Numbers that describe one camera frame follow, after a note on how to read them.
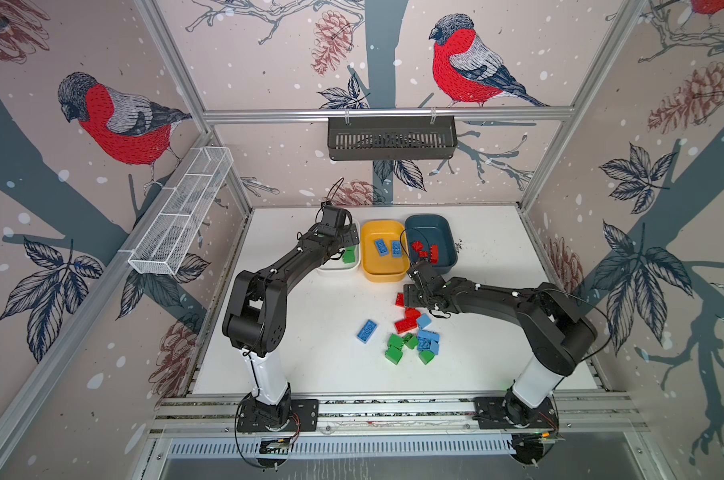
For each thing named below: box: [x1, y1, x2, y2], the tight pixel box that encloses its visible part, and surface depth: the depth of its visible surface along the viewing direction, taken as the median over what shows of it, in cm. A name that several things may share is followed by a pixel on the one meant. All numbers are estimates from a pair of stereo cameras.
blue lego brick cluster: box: [417, 329, 440, 355], surface depth 86 cm
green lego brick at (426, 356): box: [418, 350, 435, 365], surface depth 84 cm
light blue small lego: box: [417, 313, 432, 329], surface depth 91 cm
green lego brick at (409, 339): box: [388, 332, 419, 350], surface depth 86 cm
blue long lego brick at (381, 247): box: [374, 238, 389, 257], surface depth 107 cm
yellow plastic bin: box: [361, 219, 411, 283], surface depth 109 cm
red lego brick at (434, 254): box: [430, 245, 439, 265], surface depth 106 cm
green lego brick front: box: [384, 345, 403, 365], surface depth 85 cm
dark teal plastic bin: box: [405, 214, 458, 274], surface depth 109 cm
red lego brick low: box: [394, 307, 421, 334], surface depth 90 cm
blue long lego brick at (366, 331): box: [356, 319, 378, 344], surface depth 89 cm
